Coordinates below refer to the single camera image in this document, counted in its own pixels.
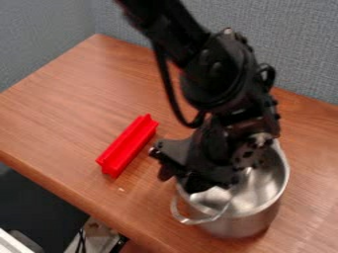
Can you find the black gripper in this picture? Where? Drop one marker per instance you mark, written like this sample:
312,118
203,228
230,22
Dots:
207,159

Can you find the red rectangular block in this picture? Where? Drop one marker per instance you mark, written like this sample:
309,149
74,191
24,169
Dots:
127,145

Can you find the metal pot with handles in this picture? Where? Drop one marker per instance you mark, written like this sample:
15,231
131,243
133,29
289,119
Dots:
242,211

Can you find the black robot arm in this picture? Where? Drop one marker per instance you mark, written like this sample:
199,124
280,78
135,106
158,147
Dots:
219,94

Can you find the white object bottom left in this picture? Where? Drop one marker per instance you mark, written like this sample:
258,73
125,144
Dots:
11,245

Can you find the metal table leg frame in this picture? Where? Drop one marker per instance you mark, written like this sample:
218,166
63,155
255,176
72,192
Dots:
97,238

